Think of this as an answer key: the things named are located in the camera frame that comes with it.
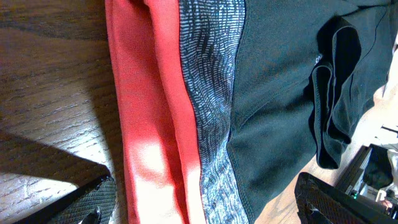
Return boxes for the black leggings with red waistband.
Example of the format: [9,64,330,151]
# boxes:
[105,0,397,223]

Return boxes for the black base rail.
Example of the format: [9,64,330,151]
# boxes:
[336,144,397,220]

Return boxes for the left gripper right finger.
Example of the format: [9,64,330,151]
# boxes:
[295,172,397,224]

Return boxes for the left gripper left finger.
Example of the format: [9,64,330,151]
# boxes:
[15,175,116,224]

